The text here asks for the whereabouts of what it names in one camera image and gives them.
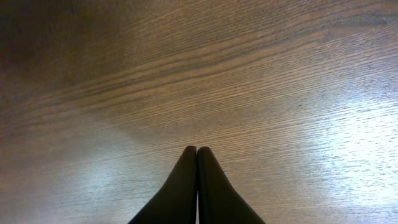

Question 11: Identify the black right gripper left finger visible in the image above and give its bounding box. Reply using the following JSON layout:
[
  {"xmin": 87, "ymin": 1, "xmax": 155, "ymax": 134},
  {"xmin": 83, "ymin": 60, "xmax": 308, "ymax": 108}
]
[{"xmin": 129, "ymin": 146, "xmax": 198, "ymax": 224}]

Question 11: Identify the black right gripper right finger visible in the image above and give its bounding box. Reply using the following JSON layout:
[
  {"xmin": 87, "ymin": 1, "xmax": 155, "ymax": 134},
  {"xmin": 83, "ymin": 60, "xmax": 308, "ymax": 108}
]
[{"xmin": 197, "ymin": 147, "xmax": 265, "ymax": 224}]

